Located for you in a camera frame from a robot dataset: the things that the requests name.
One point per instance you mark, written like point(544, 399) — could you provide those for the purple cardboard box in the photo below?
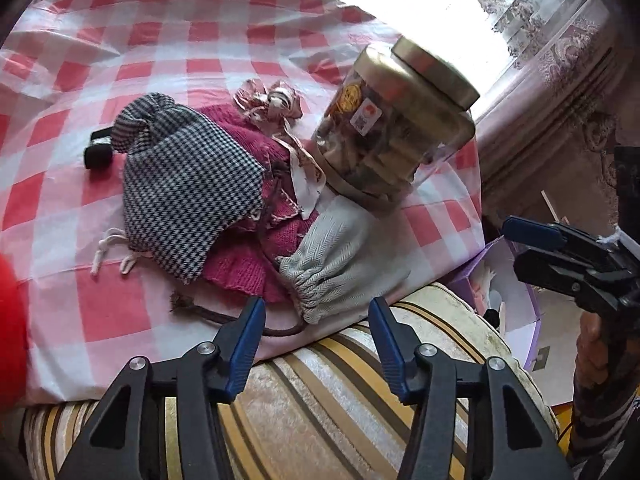
point(520, 320)

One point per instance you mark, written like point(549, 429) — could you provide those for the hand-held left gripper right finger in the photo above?
point(392, 355)

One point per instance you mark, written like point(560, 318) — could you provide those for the pink checked tablecloth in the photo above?
point(125, 60)

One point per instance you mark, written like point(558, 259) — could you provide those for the patterned lace curtain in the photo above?
point(550, 85)

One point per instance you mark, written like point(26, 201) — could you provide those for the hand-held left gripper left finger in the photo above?
point(245, 355)

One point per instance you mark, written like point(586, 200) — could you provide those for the magenta knitted cloth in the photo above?
point(240, 270)

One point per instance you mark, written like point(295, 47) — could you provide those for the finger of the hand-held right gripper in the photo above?
point(545, 267)
point(530, 232)

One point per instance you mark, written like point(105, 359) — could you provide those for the clear jar with gold lid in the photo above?
point(380, 150)

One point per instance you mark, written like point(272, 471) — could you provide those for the red soft object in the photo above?
point(10, 330)

